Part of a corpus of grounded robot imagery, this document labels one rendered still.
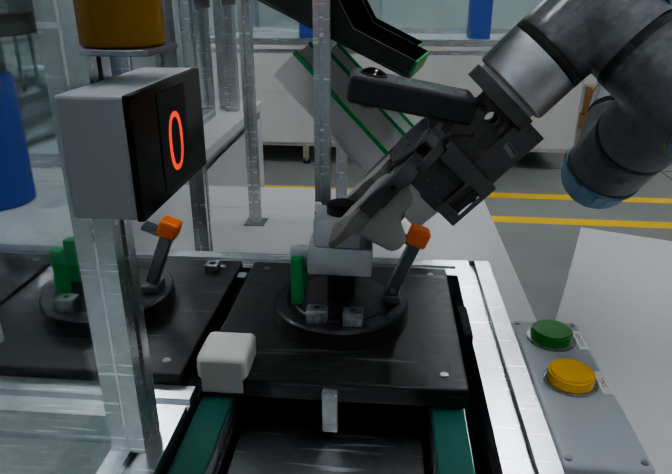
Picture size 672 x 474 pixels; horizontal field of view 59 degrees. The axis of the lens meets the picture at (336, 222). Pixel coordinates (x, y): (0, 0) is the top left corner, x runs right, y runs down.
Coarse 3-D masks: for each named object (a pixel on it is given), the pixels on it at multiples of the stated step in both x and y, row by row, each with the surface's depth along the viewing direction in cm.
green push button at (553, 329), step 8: (544, 320) 61; (552, 320) 61; (536, 328) 60; (544, 328) 60; (552, 328) 60; (560, 328) 60; (568, 328) 60; (536, 336) 59; (544, 336) 59; (552, 336) 59; (560, 336) 59; (568, 336) 59; (544, 344) 59; (552, 344) 58; (560, 344) 58; (568, 344) 59
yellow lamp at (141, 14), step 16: (80, 0) 33; (96, 0) 33; (112, 0) 33; (128, 0) 33; (144, 0) 34; (160, 0) 35; (80, 16) 33; (96, 16) 33; (112, 16) 33; (128, 16) 33; (144, 16) 34; (160, 16) 35; (80, 32) 34; (96, 32) 33; (112, 32) 33; (128, 32) 33; (144, 32) 34; (160, 32) 35
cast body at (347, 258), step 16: (320, 208) 60; (336, 208) 57; (320, 224) 57; (320, 240) 58; (352, 240) 58; (368, 240) 60; (304, 256) 60; (320, 256) 58; (336, 256) 58; (352, 256) 58; (368, 256) 58; (320, 272) 59; (336, 272) 59; (352, 272) 59; (368, 272) 59
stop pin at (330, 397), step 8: (328, 392) 51; (336, 392) 51; (328, 400) 51; (336, 400) 51; (328, 408) 52; (336, 408) 52; (328, 416) 52; (336, 416) 52; (328, 424) 52; (336, 424) 52
